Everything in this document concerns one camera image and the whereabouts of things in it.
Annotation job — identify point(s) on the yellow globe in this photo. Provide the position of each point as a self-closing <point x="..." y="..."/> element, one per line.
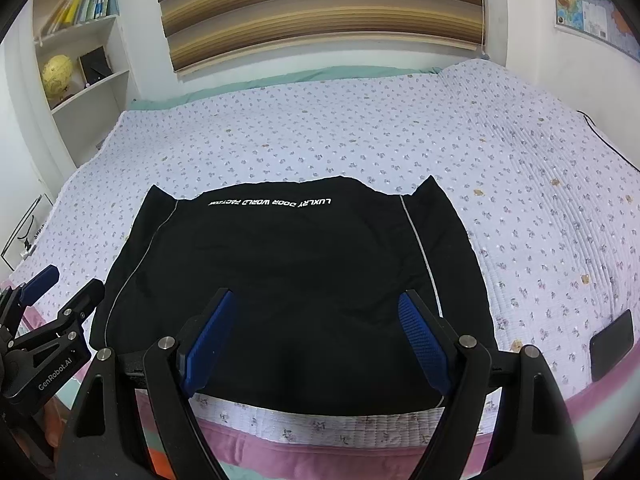
<point x="57" y="77"/>

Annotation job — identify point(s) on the wall map poster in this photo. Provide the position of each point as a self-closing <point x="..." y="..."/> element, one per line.
<point x="590" y="5"/>

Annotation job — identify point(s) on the black picture frame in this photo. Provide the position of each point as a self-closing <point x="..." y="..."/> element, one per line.
<point x="95" y="65"/>

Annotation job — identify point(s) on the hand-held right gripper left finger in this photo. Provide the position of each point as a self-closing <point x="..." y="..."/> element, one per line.
<point x="210" y="340"/>

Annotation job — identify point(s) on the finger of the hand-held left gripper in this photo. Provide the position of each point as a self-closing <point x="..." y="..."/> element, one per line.
<point x="82" y="302"/>
<point x="42" y="280"/>

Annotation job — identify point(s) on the black phone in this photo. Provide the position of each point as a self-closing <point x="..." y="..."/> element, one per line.
<point x="612" y="347"/>

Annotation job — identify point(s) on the pink blanket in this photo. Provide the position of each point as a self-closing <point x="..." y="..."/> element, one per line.
<point x="300" y="452"/>

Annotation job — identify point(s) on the black jacket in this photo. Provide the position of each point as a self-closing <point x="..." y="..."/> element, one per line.
<point x="300" y="270"/>

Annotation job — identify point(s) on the white bookshelf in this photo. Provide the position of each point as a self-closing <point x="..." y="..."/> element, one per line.
<point x="95" y="110"/>

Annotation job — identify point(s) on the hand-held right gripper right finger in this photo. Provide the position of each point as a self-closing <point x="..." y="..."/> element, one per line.
<point x="422" y="340"/>

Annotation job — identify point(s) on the bed with floral quilt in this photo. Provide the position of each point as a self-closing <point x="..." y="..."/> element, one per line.
<point x="350" y="130"/>

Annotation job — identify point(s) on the striped window blind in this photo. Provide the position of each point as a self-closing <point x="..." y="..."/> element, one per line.
<point x="320" y="15"/>

